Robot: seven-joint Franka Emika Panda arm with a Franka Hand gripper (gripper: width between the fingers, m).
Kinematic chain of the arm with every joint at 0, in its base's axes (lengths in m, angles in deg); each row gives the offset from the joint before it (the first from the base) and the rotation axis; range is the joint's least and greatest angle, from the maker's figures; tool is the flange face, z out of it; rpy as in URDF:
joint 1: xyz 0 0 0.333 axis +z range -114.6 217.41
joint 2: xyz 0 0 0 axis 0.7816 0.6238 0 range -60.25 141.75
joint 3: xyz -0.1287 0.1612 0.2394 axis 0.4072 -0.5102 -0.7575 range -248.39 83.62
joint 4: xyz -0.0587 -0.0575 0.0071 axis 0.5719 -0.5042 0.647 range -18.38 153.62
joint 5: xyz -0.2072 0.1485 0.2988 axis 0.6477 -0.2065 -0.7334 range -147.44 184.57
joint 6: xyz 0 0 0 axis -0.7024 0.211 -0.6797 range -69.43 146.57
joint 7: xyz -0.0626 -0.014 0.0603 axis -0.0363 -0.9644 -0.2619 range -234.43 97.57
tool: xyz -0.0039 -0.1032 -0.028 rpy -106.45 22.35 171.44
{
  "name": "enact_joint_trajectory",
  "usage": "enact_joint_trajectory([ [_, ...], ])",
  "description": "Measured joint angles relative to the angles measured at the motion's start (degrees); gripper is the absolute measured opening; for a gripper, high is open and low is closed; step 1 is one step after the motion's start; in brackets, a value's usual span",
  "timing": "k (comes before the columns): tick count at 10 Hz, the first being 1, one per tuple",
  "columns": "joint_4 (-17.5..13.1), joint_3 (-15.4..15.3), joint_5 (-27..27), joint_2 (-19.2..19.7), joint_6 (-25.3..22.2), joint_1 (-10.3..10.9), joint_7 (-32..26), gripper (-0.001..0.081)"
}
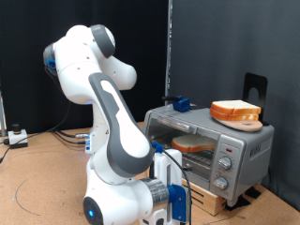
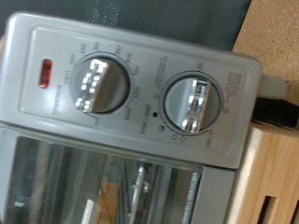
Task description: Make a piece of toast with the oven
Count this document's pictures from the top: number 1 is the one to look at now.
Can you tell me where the black metal bookend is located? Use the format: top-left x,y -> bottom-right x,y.
243,72 -> 270,127

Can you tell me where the silver toaster oven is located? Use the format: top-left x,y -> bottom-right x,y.
142,100 -> 276,207

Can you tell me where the black-handled spatula with blue block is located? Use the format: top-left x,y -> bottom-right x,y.
160,95 -> 209,113

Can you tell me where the slotted wooden block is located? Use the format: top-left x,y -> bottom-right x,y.
182,178 -> 227,217

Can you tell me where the black cable with silver connector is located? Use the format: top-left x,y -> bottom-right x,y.
54,128 -> 92,139

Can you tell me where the wire oven rack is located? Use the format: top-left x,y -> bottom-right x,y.
149,129 -> 218,170

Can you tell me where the aluminium vertical frame pole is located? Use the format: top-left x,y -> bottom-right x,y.
164,0 -> 173,106

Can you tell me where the black tape patch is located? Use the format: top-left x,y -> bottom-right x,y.
245,186 -> 263,200
224,195 -> 252,212

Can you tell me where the gray backdrop curtain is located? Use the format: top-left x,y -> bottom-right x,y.
170,0 -> 300,212

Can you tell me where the thin metal bar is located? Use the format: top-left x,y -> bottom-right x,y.
0,90 -> 8,138

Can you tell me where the round wooden board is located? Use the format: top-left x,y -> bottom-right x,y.
215,116 -> 263,133

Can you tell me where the silver oven knob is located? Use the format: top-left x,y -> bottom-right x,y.
214,176 -> 229,191
217,156 -> 233,172

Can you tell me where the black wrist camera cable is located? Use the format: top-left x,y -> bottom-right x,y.
161,149 -> 193,225

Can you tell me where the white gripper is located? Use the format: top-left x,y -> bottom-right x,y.
153,148 -> 193,188

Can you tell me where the glass oven door with handle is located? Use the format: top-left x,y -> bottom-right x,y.
143,111 -> 221,183

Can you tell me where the white box with black button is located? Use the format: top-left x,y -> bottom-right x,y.
7,123 -> 29,149

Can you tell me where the long black hanging cable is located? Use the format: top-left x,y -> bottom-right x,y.
0,67 -> 72,164

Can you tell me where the black base cable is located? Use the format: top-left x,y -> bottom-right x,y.
53,130 -> 88,145

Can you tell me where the black backdrop curtain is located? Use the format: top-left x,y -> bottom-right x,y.
0,0 -> 170,135

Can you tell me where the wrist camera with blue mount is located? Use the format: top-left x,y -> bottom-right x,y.
166,184 -> 191,224

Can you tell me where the blue cable clip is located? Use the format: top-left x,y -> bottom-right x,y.
151,142 -> 164,155
45,59 -> 58,75

